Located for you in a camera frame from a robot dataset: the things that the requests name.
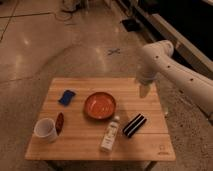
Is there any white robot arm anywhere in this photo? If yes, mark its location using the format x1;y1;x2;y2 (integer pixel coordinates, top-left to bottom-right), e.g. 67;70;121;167
137;40;213;120

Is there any orange bowl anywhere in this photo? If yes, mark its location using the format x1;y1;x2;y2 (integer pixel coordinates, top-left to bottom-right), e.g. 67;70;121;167
83;92;116;120

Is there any blue sponge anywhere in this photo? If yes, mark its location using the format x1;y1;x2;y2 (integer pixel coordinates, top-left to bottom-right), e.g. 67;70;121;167
58;90;76;106

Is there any wooden folding table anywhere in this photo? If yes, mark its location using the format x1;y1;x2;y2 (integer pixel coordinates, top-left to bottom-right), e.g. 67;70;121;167
25;78;176;162

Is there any black white striped box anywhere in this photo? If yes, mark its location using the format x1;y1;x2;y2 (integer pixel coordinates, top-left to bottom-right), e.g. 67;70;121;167
122;114;147;138

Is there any white plastic bottle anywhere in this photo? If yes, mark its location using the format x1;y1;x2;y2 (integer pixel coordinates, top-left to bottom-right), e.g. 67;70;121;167
100;115;120;151

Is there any dark red oblong object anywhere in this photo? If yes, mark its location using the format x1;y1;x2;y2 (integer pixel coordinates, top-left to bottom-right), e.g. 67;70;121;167
55;113;64;134

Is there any black box on floor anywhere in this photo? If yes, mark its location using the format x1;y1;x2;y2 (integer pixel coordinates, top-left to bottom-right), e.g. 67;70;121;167
121;19;140;32

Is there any white cup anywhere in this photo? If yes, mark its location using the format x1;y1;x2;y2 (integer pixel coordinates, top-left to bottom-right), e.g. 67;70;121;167
34;118;58;142

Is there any black cable on floor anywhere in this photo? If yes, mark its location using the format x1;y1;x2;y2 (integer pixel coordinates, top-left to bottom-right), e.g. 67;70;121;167
53;9;81;26

